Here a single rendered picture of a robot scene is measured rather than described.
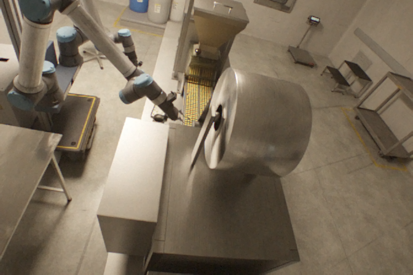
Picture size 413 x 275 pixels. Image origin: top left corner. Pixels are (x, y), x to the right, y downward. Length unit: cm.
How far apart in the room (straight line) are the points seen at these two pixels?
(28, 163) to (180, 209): 112
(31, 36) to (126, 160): 78
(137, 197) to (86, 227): 148
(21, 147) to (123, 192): 114
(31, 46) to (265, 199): 119
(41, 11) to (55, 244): 161
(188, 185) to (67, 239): 150
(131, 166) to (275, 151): 40
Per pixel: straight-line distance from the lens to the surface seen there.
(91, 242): 206
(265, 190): 83
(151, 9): 448
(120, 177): 67
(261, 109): 52
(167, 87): 190
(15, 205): 150
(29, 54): 132
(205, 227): 69
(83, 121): 226
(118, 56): 128
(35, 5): 114
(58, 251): 209
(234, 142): 50
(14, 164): 163
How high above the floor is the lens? 197
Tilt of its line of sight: 45 degrees down
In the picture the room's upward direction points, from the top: 19 degrees clockwise
